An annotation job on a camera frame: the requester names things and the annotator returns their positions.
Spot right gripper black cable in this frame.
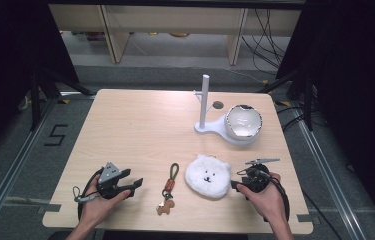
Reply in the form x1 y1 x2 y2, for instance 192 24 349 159
268 175 291 223

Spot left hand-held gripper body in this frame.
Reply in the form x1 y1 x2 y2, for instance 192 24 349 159
96 162 133 201

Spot white key stand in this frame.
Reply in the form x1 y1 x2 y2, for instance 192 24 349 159
193 74 263 147

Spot white plush bear pouch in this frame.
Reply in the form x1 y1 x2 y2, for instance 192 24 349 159
184 153 233 200

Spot white ceramic bowl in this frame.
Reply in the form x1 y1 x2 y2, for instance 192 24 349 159
224 104 263 141

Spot aluminium floor rail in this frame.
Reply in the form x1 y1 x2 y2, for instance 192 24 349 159
0 95 59 240
294 114 367 240

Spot black floor cables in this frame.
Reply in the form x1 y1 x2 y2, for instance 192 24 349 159
240 8 292 76

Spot green cord keychain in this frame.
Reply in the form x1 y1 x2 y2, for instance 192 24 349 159
155 162 180 217

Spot black metal stand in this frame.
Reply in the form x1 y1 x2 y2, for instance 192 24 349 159
29 66 96 132
258 66 315 132

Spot person's right hand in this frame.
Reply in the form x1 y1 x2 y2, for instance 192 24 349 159
236 172 288 228

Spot person's left hand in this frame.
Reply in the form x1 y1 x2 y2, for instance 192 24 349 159
79 182 133 230

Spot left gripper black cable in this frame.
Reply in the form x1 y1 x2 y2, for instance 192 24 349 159
77 167 105 221

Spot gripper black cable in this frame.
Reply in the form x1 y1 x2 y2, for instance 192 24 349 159
268 175 291 223
77 167 105 221

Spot beige wooden desk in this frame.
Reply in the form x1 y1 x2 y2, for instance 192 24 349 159
48 3 302 66

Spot dark curtain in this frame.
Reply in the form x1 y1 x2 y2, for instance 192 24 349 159
276 0 375 239
0 0 80 164

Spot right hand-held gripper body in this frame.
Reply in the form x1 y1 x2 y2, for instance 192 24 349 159
236 157 281 194

